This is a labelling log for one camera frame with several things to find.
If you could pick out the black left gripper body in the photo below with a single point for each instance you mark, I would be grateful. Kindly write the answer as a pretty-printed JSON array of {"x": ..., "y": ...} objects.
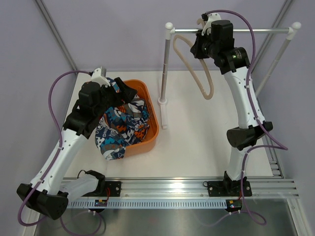
[{"x": 110, "y": 98}]

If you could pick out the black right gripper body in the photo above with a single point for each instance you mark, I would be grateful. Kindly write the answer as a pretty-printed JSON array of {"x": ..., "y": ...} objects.
[{"x": 203, "y": 48}]

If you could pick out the colourful patterned shorts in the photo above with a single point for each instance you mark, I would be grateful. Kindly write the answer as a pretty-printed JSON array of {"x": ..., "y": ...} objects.
[{"x": 121, "y": 127}]

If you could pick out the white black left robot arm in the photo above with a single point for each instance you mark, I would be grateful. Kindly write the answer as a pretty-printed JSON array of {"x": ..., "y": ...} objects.
[{"x": 46, "y": 194}]

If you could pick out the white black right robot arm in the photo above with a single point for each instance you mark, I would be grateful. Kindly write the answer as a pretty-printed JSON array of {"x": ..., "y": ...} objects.
[{"x": 216, "y": 41}]

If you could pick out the orange plastic basket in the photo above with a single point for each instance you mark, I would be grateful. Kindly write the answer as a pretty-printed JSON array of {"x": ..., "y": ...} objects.
[{"x": 149, "y": 141}]

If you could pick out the silver white clothes rack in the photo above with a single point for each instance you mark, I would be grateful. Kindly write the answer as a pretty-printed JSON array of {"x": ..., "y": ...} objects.
[{"x": 170, "y": 30}]

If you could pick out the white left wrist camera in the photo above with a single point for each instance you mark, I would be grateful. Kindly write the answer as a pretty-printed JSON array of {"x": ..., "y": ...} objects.
[{"x": 98, "y": 76}]

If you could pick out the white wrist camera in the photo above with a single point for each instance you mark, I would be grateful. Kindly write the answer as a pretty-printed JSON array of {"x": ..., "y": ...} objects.
[
  {"x": 207, "y": 20},
  {"x": 98, "y": 76}
]

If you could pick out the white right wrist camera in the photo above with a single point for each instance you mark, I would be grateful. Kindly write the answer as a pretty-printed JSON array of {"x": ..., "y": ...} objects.
[{"x": 207, "y": 20}]

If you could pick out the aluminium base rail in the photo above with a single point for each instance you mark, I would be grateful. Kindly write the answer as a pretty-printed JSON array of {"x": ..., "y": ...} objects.
[{"x": 194, "y": 187}]

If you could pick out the white slotted cable duct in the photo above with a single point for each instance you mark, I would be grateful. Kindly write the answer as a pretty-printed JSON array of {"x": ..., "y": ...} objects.
[{"x": 86, "y": 203}]

